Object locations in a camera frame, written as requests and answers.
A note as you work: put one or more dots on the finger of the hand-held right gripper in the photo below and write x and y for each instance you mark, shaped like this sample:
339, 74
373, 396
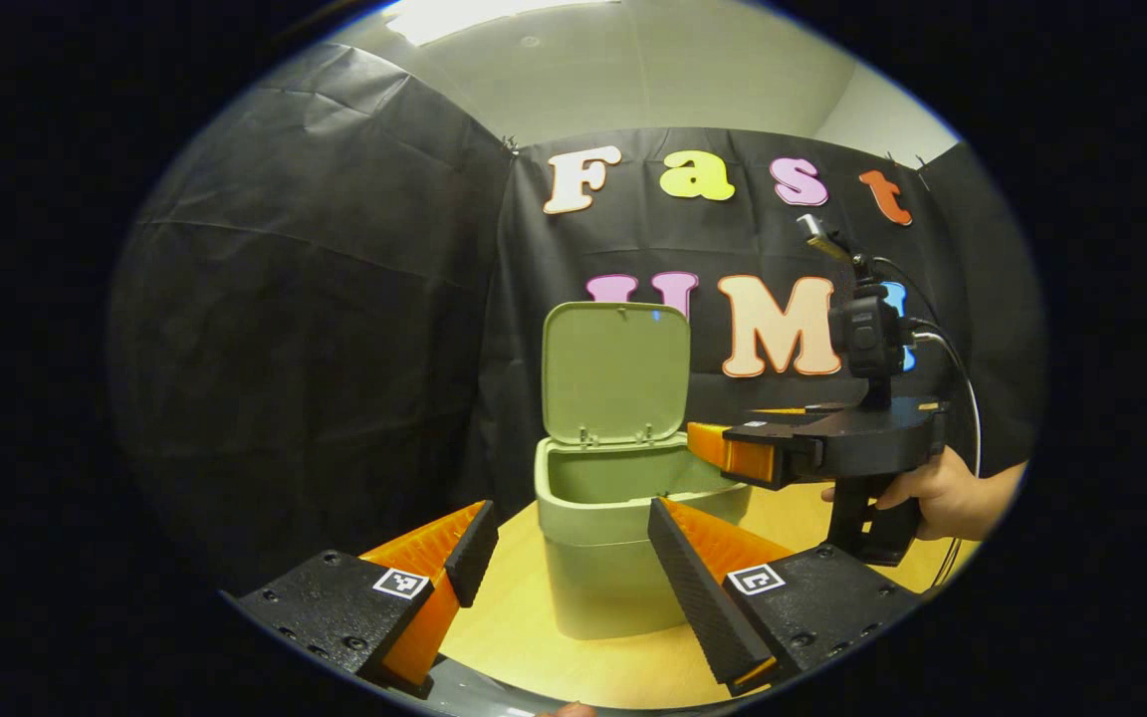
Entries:
783, 409
733, 458

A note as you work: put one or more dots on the ceiling light panel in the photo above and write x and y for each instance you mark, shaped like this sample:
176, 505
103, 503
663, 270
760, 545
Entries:
494, 15

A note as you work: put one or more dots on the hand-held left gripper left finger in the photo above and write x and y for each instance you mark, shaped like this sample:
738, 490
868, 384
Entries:
472, 553

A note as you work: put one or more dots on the light green desktop garbage bin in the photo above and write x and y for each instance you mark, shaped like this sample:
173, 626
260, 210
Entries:
613, 578

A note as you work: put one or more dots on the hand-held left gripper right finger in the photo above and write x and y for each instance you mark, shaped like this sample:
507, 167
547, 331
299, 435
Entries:
703, 597

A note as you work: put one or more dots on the wooden desktop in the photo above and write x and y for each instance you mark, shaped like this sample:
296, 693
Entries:
504, 637

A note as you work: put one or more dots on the black backdrop cloth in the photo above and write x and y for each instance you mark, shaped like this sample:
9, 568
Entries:
315, 349

